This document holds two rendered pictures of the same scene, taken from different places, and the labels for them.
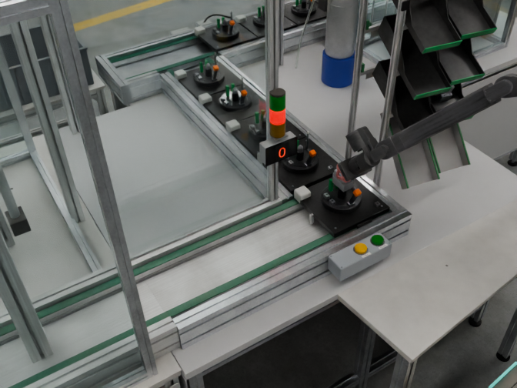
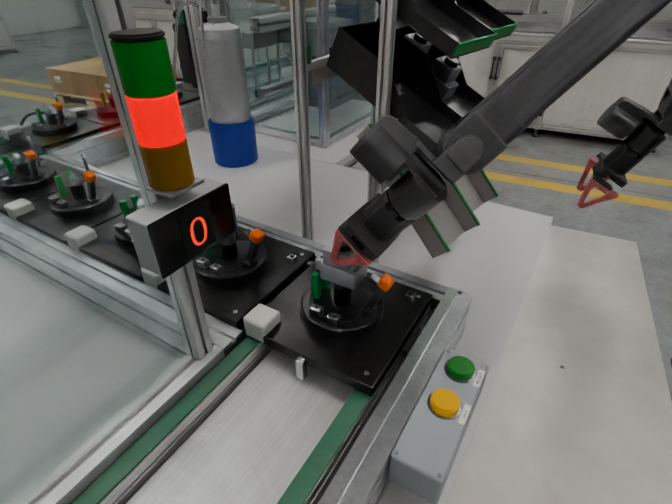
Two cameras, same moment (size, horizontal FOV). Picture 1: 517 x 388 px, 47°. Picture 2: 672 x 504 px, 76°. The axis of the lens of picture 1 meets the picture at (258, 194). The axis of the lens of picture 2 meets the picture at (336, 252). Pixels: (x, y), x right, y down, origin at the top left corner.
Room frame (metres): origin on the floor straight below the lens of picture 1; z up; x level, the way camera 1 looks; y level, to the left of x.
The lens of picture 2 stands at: (1.06, -0.02, 1.48)
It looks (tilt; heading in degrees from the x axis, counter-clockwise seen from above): 35 degrees down; 332
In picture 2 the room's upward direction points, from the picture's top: straight up
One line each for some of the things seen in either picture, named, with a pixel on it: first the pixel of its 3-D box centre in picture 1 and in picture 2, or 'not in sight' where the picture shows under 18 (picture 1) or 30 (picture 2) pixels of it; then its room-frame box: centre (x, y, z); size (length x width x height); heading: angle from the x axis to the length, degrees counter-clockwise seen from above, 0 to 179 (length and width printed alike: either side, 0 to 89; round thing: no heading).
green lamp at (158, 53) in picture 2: (277, 100); (144, 66); (1.54, -0.07, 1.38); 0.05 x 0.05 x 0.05
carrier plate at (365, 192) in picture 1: (341, 202); (342, 313); (1.54, -0.29, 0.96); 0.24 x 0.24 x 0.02; 31
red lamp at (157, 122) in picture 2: (277, 114); (156, 117); (1.54, -0.07, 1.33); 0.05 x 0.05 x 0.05
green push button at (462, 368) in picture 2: (377, 240); (460, 369); (1.35, -0.39, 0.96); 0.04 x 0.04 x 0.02
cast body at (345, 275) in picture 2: (341, 175); (338, 257); (1.54, -0.28, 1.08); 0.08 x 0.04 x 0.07; 31
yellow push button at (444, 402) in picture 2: (360, 249); (444, 404); (1.31, -0.33, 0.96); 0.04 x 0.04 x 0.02
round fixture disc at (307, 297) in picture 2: (341, 198); (342, 305); (1.54, -0.29, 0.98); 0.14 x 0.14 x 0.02
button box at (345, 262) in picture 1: (359, 255); (441, 417); (1.31, -0.33, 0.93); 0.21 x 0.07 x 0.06; 121
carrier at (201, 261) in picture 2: (299, 153); (228, 246); (1.76, -0.16, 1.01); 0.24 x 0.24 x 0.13; 31
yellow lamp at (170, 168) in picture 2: (277, 127); (167, 161); (1.54, -0.07, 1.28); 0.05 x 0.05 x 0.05
